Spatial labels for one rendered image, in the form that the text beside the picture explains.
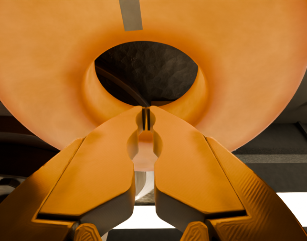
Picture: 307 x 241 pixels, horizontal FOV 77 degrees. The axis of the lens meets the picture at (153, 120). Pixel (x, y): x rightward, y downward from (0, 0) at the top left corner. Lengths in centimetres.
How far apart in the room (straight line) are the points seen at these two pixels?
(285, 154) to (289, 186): 310
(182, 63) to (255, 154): 545
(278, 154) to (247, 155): 82
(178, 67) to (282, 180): 887
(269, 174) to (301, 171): 137
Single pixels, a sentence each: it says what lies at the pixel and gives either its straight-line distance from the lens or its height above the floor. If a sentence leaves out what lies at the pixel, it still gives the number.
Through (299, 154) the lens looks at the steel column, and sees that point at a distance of 645.
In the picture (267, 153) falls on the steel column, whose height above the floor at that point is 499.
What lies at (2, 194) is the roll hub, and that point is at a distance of 39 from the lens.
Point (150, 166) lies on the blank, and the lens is 15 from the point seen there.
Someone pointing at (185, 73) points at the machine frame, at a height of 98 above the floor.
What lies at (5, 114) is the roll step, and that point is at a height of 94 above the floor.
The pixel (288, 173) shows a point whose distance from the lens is 949.
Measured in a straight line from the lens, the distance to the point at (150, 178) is 44.
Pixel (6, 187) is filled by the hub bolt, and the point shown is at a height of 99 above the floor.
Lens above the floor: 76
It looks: 47 degrees up
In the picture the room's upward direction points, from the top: 178 degrees counter-clockwise
